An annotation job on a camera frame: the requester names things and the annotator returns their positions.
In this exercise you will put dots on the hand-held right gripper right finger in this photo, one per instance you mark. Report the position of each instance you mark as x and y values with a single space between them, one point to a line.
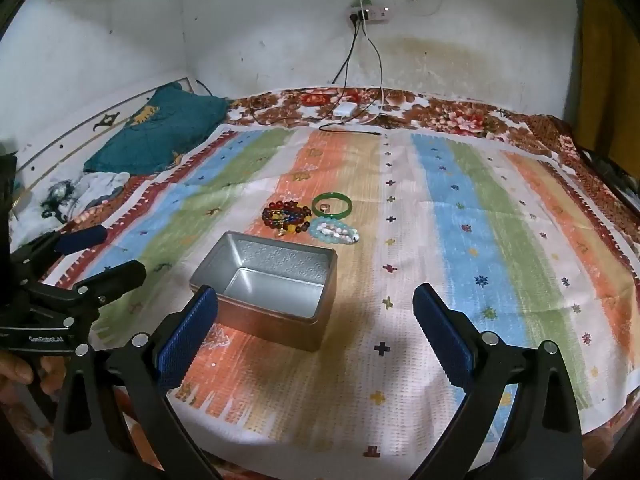
442 340

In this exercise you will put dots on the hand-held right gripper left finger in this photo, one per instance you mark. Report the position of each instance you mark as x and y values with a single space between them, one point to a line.
187 340

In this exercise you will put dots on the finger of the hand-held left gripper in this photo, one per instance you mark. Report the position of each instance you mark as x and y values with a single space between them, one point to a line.
115 280
82 238

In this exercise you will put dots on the silver metal tin box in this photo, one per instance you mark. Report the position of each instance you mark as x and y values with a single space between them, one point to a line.
270 327

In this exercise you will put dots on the green jade bangle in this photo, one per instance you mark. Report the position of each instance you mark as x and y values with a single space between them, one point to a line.
332 194

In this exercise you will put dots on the person's left hand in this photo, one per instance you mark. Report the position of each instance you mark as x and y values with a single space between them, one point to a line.
15 372

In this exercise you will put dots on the white printed cloth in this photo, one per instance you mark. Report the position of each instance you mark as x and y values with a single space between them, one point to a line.
102 187

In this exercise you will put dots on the striped colourful mat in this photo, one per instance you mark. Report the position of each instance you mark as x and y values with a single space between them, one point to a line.
450 260

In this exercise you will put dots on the teal pillow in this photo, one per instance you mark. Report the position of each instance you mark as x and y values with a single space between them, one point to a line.
150 140

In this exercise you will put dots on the white charger block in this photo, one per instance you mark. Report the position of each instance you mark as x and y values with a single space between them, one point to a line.
344 109

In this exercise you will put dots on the yellow curtain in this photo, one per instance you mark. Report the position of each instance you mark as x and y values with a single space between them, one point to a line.
605 70

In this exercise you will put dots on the white power strip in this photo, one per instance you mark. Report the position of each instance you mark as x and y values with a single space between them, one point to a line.
372 12

